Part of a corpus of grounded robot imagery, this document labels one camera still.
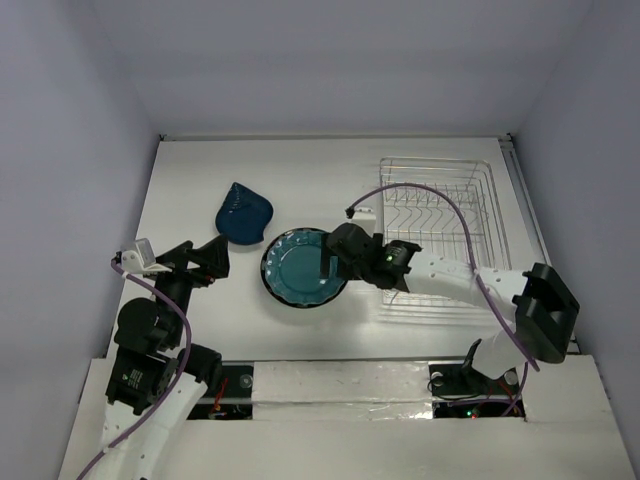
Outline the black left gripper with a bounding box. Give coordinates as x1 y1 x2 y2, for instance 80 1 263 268
148 230 230 343

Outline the dark green scalloped plate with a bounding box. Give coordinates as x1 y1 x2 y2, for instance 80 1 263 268
262 228 347 307

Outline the dark rimmed beige plate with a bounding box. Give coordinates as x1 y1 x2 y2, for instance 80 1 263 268
258 227 350 309

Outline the dark blue leaf-shaped plate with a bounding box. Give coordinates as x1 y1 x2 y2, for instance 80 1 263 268
214 182 274 246

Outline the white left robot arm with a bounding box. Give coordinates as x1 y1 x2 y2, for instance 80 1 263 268
89 235 230 479

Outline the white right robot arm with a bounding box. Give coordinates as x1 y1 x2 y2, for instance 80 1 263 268
320 223 580 394

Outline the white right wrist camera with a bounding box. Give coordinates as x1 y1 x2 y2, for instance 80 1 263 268
345 206 377 224

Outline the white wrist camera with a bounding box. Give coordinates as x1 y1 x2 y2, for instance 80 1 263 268
345 206 377 224
114 238 171 275

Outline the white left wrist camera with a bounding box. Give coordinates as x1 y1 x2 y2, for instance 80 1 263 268
114 238 171 275

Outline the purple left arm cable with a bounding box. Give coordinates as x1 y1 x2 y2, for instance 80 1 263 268
79 257 194 480

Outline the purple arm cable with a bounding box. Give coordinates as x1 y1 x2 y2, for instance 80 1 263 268
79 257 194 480
344 182 541 419

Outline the wire dish rack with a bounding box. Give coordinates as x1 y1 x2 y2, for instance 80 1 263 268
378 157 512 306

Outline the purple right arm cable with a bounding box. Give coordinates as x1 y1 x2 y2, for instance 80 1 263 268
344 182 541 419

